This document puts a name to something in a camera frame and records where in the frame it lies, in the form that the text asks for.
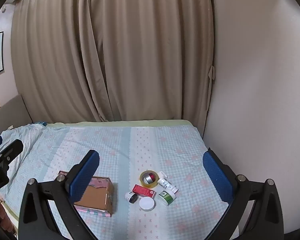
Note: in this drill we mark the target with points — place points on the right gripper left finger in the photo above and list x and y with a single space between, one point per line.
36 220

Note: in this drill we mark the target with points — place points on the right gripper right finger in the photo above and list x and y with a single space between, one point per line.
265 220

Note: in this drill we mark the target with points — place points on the cardboard box pink flaps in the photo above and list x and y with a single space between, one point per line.
98 198

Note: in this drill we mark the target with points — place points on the white jar black lid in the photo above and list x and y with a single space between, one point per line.
131 197

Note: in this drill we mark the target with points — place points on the green label white jar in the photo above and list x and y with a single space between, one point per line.
166 197

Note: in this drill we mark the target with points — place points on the red rectangular carton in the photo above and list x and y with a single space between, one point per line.
143 191

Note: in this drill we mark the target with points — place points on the white pill bottle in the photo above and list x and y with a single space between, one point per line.
165 183

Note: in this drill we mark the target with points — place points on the large white lid jar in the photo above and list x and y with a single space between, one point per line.
147 204

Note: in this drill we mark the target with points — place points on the yellow tape roll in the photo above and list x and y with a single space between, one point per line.
149 186

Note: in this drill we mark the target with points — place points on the small silver red tin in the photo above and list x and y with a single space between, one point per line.
149 178

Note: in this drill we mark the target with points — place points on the grey sofa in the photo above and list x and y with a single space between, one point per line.
14 113

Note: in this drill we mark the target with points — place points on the blue checkered bed cover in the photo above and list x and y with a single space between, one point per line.
175 148

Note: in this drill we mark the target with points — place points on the beige curtain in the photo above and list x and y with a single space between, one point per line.
114 60

